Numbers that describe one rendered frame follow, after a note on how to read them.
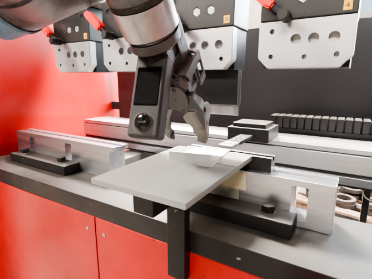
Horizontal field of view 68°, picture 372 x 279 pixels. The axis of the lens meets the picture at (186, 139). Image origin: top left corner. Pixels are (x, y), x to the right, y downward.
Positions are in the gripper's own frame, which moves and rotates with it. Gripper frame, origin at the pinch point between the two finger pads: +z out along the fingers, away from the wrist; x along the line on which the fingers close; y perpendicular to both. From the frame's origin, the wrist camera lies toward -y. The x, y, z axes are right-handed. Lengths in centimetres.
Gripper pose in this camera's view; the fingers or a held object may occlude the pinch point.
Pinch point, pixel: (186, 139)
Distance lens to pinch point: 50.0
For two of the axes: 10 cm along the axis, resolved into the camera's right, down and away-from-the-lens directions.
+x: -9.1, -1.0, 4.0
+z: 2.6, 6.2, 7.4
